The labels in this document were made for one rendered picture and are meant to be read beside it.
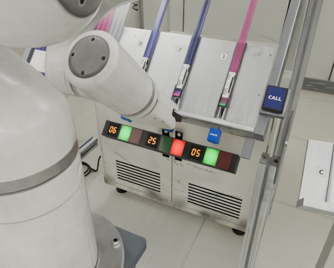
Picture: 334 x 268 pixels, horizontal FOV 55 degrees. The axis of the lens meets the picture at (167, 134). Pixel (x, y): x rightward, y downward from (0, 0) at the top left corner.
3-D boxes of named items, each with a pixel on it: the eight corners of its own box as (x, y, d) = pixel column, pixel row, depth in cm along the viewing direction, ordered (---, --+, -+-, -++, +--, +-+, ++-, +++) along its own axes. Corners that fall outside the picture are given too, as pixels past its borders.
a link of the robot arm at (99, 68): (97, 109, 55) (145, 119, 52) (47, 81, 43) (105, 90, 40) (111, 65, 56) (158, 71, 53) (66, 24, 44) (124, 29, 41)
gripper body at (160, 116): (103, 111, 57) (130, 126, 68) (155, 121, 54) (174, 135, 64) (115, 72, 58) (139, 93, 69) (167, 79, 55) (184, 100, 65)
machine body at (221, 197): (250, 245, 129) (279, 110, 95) (105, 193, 154) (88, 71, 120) (277, 157, 178) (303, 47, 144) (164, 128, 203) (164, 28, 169)
